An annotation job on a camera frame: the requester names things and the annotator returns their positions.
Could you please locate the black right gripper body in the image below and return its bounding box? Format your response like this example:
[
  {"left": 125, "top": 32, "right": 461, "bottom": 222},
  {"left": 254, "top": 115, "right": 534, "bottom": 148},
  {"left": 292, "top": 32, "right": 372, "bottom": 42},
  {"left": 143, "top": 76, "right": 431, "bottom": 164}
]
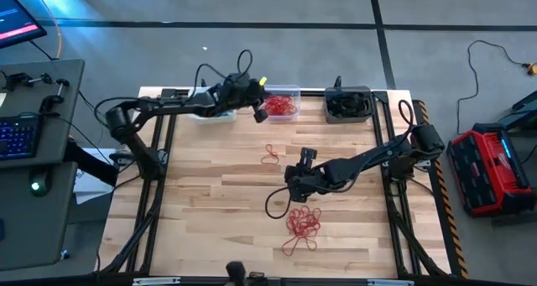
[{"left": 284, "top": 147, "right": 335, "bottom": 204}]

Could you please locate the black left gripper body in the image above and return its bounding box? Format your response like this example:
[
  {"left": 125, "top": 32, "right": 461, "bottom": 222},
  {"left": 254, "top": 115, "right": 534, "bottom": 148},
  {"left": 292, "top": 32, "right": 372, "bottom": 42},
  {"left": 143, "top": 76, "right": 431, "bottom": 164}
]
[{"left": 220, "top": 74, "right": 270, "bottom": 125}]

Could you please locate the red rubber band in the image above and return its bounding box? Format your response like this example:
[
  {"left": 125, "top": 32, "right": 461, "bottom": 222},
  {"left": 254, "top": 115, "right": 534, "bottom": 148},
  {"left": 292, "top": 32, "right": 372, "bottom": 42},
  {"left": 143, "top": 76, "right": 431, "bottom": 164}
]
[
  {"left": 280, "top": 237, "right": 319, "bottom": 258},
  {"left": 260, "top": 143, "right": 281, "bottom": 166}
]

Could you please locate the red rubber bands tangle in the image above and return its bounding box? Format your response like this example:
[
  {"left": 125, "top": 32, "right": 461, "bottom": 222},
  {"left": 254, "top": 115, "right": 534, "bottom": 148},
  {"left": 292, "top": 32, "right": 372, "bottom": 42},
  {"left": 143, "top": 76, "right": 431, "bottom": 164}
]
[
  {"left": 284, "top": 205, "right": 323, "bottom": 242},
  {"left": 262, "top": 96, "right": 287, "bottom": 117},
  {"left": 279, "top": 95, "right": 299, "bottom": 116}
]

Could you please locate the white plastic basket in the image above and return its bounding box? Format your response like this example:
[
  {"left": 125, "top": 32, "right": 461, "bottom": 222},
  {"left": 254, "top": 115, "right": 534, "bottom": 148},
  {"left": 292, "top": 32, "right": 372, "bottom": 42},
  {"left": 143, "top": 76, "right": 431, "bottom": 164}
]
[{"left": 187, "top": 86, "right": 237, "bottom": 125}]

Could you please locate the black rubber bands heap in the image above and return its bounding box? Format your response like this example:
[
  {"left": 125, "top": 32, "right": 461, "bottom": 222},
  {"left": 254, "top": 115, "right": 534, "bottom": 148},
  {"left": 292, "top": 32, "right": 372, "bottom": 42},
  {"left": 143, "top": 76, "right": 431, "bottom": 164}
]
[{"left": 326, "top": 91, "right": 373, "bottom": 118}]

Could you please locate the clear plastic basket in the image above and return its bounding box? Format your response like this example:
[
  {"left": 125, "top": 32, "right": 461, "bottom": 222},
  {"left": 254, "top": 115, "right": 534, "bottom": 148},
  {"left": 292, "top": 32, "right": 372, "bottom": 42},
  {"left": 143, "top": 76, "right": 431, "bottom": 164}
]
[{"left": 262, "top": 84, "right": 302, "bottom": 122}]

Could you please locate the grey plastic basket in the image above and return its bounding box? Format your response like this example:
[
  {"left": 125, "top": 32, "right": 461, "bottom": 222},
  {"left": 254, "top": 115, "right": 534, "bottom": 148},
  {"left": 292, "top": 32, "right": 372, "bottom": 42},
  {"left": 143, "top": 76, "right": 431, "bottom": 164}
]
[{"left": 323, "top": 86, "right": 374, "bottom": 125}]

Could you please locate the person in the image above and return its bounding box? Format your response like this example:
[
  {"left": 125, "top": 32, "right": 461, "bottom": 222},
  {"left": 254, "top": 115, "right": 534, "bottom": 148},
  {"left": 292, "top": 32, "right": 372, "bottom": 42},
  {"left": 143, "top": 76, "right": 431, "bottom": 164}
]
[{"left": 225, "top": 260, "right": 248, "bottom": 286}]

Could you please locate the yellow black hazard tape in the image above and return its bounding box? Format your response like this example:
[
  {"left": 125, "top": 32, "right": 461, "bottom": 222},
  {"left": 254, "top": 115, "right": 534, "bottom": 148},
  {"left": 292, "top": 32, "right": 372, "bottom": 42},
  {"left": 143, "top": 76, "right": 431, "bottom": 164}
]
[{"left": 414, "top": 99, "right": 470, "bottom": 278}]

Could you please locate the red and black power station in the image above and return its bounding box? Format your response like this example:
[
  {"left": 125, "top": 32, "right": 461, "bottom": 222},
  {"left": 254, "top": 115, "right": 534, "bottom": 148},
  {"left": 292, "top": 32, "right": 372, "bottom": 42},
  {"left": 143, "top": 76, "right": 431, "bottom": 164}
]
[{"left": 446, "top": 124, "right": 536, "bottom": 218}]

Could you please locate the black desk clamp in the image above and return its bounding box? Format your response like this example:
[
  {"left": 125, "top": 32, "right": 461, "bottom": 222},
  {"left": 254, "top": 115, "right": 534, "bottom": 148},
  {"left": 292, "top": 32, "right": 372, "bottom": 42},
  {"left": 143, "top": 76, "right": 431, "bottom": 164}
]
[
  {"left": 2, "top": 71, "right": 54, "bottom": 90},
  {"left": 39, "top": 78, "right": 70, "bottom": 113}
]

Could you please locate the black computer mouse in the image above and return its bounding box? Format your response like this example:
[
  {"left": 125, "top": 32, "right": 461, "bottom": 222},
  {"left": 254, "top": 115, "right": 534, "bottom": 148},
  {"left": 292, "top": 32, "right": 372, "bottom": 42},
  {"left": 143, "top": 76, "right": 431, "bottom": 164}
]
[{"left": 28, "top": 171, "right": 51, "bottom": 198}]

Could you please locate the black equipment case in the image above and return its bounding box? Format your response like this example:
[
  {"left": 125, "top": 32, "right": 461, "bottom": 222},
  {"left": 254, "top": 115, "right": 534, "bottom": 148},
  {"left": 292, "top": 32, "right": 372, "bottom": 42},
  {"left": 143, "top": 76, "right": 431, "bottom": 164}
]
[{"left": 503, "top": 101, "right": 537, "bottom": 132}]

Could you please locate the backlit black keyboard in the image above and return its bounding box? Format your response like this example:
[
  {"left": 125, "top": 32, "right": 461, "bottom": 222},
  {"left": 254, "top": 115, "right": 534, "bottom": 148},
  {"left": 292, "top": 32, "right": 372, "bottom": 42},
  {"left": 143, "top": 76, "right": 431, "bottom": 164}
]
[{"left": 0, "top": 113, "right": 42, "bottom": 160}]

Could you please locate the large desk monitor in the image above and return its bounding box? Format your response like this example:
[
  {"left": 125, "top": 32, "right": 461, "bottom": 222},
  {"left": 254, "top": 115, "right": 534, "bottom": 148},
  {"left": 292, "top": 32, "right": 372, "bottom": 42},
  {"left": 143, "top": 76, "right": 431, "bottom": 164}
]
[{"left": 0, "top": 0, "right": 48, "bottom": 50}]

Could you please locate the grey side desk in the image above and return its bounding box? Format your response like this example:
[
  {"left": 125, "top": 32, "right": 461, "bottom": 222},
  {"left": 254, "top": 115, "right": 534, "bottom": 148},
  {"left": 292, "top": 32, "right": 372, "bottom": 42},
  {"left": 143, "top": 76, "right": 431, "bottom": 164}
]
[{"left": 0, "top": 58, "right": 86, "bottom": 273}]

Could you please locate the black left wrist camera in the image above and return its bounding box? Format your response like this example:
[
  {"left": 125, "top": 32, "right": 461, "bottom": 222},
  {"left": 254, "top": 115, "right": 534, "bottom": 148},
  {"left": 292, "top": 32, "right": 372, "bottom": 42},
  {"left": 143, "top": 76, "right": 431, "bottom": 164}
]
[{"left": 247, "top": 79, "right": 269, "bottom": 96}]

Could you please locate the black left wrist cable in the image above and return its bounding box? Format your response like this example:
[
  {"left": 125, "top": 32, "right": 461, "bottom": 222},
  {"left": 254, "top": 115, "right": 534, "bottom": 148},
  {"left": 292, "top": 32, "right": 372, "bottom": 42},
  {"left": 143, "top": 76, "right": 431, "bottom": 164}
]
[{"left": 194, "top": 49, "right": 254, "bottom": 107}]

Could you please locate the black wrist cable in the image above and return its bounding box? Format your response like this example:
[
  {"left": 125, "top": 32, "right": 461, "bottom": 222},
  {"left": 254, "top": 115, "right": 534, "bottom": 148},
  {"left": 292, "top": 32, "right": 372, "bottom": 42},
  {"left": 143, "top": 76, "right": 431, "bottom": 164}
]
[
  {"left": 264, "top": 186, "right": 295, "bottom": 221},
  {"left": 194, "top": 49, "right": 254, "bottom": 107}
]

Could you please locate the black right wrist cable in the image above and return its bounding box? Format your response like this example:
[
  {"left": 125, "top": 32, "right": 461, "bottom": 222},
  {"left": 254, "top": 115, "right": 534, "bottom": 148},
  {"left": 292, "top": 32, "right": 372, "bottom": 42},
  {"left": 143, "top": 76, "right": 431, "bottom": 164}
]
[{"left": 264, "top": 186, "right": 295, "bottom": 221}]

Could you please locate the silver metal bracket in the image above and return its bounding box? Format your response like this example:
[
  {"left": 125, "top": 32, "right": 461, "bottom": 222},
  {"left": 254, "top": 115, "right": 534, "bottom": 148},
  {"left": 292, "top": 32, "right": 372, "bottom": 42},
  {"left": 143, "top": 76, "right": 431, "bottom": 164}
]
[
  {"left": 133, "top": 277, "right": 181, "bottom": 286},
  {"left": 367, "top": 278, "right": 414, "bottom": 286}
]

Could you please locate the yellow hanging cord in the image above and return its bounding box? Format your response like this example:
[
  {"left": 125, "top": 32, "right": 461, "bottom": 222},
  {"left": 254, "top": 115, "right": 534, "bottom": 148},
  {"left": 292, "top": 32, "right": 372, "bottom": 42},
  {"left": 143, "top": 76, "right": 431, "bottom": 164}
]
[{"left": 29, "top": 0, "right": 64, "bottom": 60}]

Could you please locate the black floor cable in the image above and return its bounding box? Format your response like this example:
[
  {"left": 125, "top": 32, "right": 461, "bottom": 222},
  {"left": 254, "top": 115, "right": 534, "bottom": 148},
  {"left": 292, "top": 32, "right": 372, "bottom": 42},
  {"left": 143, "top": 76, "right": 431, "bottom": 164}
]
[{"left": 456, "top": 39, "right": 528, "bottom": 111}]

